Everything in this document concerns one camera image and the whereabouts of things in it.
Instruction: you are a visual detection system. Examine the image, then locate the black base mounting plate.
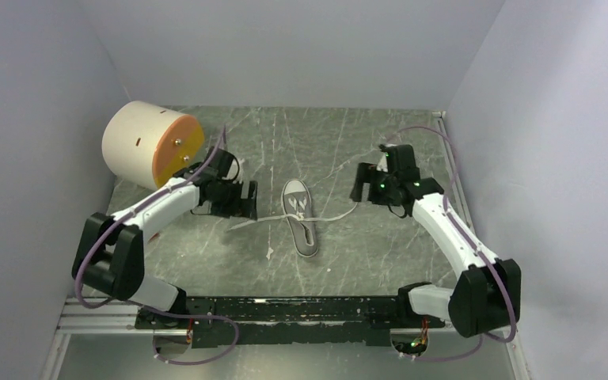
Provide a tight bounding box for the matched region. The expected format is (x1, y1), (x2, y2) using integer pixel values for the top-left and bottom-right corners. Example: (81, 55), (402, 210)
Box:
(134, 295), (445, 348)

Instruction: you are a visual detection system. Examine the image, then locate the white shoelace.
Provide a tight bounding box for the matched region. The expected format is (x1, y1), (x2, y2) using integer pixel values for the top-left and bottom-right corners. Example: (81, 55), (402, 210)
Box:
(228, 203), (359, 231)

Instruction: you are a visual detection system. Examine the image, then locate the grey canvas sneaker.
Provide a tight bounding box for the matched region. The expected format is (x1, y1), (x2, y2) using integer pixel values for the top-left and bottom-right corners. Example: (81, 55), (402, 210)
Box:
(281, 179), (318, 258)

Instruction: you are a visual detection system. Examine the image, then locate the cream cylinder with orange face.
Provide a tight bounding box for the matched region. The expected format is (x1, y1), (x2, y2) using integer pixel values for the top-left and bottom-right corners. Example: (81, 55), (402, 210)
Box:
(101, 101), (205, 191)

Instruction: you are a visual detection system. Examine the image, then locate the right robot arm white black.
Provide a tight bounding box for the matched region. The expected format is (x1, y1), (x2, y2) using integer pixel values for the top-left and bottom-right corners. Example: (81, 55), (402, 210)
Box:
(350, 144), (522, 340)

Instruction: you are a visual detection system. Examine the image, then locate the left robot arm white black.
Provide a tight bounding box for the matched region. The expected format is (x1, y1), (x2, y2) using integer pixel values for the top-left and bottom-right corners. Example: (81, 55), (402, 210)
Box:
(71, 148), (258, 329)

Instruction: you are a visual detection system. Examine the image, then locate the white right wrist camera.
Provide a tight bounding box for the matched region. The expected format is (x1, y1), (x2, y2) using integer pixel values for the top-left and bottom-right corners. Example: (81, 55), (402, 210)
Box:
(376, 152), (389, 173)

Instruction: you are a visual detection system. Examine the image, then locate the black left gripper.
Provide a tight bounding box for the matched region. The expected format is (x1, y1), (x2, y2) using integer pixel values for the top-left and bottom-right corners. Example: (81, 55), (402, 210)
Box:
(207, 178), (257, 222)

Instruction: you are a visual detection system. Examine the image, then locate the aluminium frame rail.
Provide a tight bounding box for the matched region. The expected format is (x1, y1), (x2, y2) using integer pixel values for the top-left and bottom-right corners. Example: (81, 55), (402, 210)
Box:
(42, 298), (530, 379)

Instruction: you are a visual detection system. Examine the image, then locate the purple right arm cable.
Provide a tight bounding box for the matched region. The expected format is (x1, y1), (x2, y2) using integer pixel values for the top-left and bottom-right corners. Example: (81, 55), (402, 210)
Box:
(382, 125), (519, 363)

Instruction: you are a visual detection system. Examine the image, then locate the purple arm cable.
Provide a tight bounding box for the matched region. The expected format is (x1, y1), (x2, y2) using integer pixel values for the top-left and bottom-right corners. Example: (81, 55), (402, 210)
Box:
(73, 124), (242, 367)
(382, 125), (519, 363)

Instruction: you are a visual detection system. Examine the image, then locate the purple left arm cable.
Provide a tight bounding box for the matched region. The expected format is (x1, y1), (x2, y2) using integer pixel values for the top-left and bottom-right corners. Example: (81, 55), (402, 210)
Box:
(73, 124), (242, 367)

